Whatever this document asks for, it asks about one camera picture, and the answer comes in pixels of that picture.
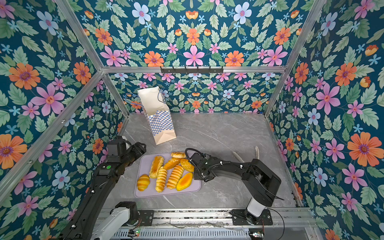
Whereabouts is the yellow orange mango bread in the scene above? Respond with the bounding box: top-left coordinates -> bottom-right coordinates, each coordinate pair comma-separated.
176,173 -> 194,191

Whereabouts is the lavender plastic tray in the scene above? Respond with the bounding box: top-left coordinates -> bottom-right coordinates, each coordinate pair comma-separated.
134,153 -> 202,198

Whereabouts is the long narrow striped bread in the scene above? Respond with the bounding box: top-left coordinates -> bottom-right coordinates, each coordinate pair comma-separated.
155,167 -> 168,193

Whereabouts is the checkered paper bread bag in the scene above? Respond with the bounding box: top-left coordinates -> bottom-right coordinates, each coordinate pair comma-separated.
138,87 -> 177,145

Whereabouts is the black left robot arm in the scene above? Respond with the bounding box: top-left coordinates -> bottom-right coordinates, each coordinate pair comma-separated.
58,136 -> 147,240

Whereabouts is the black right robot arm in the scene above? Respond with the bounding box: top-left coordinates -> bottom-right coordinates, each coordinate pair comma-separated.
185,148 -> 282,220

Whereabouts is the oval golden bread bun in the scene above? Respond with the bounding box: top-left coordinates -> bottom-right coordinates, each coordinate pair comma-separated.
180,159 -> 195,173

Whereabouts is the wide striped bread roll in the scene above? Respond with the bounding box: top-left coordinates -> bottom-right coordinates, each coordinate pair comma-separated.
167,165 -> 184,190

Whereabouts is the small round striped bun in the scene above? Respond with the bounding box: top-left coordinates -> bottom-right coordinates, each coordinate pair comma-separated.
137,174 -> 151,192

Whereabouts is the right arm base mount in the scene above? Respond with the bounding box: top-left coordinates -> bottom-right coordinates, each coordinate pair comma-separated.
229,209 -> 273,226

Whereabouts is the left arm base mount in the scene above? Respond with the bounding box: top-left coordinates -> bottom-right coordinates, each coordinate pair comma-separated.
115,202 -> 155,227

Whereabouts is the white perforated cable duct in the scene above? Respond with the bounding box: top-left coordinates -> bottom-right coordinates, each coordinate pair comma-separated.
111,229 -> 251,240

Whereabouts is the black hook rail bracket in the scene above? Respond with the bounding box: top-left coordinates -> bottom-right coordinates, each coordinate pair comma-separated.
160,67 -> 224,74

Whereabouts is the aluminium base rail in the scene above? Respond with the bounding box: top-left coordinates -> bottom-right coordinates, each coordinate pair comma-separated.
70,207 -> 319,230

